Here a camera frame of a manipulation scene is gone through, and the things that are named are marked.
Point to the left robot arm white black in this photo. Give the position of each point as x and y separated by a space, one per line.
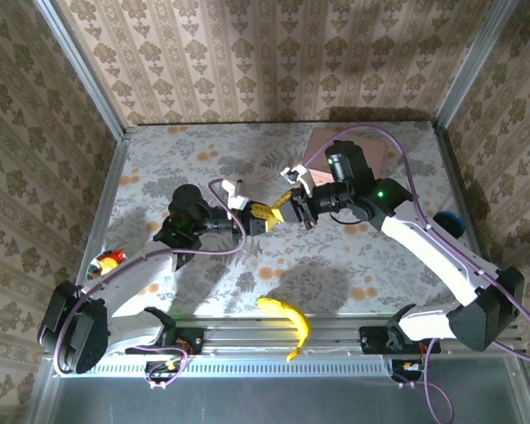
128 282

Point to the floral patterned table cover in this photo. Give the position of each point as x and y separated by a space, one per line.
247 154

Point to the red yellow toy fruit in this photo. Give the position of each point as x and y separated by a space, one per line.
112 260

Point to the yellow banana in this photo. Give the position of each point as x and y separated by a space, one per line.
298 320

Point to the shiny metal bowl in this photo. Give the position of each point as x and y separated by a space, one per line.
95 267

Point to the blue mug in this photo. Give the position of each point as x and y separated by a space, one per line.
450 223

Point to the small black connector box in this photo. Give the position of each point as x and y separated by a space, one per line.
161 370
406 370

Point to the grey metal sheet panel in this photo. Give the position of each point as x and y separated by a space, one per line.
269 402

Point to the aluminium side rail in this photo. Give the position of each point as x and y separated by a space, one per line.
456 176
102 221

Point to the wide aluminium mounting rail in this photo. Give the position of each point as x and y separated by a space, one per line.
247 338

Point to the aluminium frame post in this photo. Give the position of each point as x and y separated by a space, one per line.
472 66
84 70

